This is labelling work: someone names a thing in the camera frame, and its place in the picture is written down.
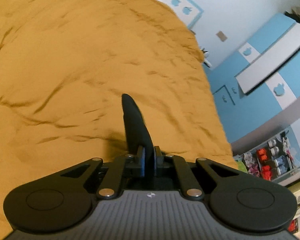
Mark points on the blue and white wardrobe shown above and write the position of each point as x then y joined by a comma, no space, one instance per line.
265,110

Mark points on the black and white plush toy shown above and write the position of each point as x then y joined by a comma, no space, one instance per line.
206,57

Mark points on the storage rack with clothes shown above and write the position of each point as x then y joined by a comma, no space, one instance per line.
267,155

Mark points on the yellow quilted bedspread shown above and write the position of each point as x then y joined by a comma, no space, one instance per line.
90,67

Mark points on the white and blue headboard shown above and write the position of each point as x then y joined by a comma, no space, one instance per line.
180,2

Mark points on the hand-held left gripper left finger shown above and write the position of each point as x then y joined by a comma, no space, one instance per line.
141,162

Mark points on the white black-edged panel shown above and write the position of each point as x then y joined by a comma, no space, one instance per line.
275,62

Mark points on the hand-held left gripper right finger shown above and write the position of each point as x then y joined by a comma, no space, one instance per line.
155,162

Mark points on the black pants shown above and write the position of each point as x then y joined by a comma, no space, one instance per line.
135,125

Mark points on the beige wall switch plate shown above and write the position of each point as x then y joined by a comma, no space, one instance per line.
221,36

